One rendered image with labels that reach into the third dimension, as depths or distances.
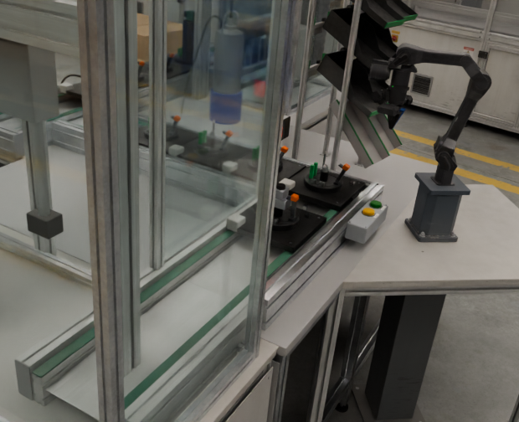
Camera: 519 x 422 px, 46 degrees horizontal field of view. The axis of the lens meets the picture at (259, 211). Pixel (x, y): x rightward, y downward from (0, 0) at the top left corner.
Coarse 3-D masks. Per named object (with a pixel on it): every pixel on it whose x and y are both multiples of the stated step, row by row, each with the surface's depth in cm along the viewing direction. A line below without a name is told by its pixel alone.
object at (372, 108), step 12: (324, 60) 231; (336, 60) 241; (324, 72) 233; (336, 72) 230; (360, 72) 238; (336, 84) 231; (360, 84) 239; (348, 96) 230; (360, 96) 234; (360, 108) 228; (372, 108) 232
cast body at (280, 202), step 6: (276, 186) 191; (282, 186) 191; (276, 192) 190; (282, 192) 190; (288, 192) 193; (276, 198) 192; (282, 198) 191; (276, 204) 192; (282, 204) 191; (288, 204) 193
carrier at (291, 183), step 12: (324, 156) 225; (312, 168) 221; (324, 168) 220; (288, 180) 220; (300, 180) 226; (312, 180) 218; (324, 180) 221; (348, 180) 229; (300, 192) 217; (312, 192) 218; (324, 192) 217; (336, 192) 219; (348, 192) 220; (324, 204) 212; (336, 204) 210
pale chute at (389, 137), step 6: (378, 114) 255; (384, 114) 254; (372, 120) 254; (378, 120) 256; (384, 120) 255; (378, 126) 255; (384, 126) 256; (378, 132) 253; (384, 132) 256; (390, 132) 255; (384, 138) 254; (390, 138) 255; (396, 138) 254; (384, 144) 253; (390, 144) 255; (396, 144) 255; (402, 144) 253; (390, 150) 254
